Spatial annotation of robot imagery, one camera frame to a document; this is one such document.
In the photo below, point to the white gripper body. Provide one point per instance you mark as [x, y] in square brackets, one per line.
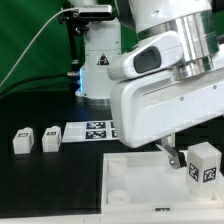
[152, 107]

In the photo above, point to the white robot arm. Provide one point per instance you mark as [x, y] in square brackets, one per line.
[136, 20]

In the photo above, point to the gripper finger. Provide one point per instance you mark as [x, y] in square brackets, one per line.
[176, 158]

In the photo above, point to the white square tabletop tray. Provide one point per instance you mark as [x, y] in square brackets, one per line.
[145, 182]

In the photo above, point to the white sheet with tags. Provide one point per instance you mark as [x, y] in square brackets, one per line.
[89, 131]

